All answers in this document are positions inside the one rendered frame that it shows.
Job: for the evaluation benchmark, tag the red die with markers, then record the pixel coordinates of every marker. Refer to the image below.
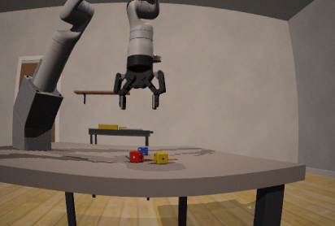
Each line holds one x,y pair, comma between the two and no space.
136,157

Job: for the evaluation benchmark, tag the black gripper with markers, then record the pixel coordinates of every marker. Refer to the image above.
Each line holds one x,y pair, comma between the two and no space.
139,75

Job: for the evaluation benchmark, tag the blue die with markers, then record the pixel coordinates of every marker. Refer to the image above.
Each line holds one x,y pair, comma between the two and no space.
143,149

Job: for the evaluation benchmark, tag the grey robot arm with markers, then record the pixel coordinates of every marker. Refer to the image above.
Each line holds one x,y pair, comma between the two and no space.
51,65

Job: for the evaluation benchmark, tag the yellow die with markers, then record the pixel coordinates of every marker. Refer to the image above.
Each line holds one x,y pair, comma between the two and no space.
161,158

